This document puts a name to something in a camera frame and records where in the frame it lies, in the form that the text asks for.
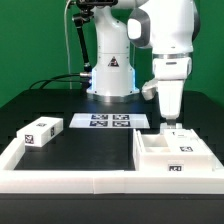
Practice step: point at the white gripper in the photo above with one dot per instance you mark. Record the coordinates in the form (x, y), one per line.
(170, 98)

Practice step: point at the white cabinet door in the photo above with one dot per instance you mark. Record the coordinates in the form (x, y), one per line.
(164, 126)
(184, 141)

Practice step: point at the white cabinet body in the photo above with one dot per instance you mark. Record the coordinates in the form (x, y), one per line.
(152, 154)

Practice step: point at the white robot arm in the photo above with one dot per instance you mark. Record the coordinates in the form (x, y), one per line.
(168, 28)

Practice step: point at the white cabinet top block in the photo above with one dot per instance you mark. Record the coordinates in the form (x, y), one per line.
(40, 131)

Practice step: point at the white marker sheet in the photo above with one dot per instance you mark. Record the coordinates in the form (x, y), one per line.
(102, 120)

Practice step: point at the white U-shaped fence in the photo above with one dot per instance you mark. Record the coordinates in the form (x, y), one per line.
(100, 182)

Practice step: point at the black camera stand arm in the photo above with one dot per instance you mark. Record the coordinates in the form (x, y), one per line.
(84, 16)

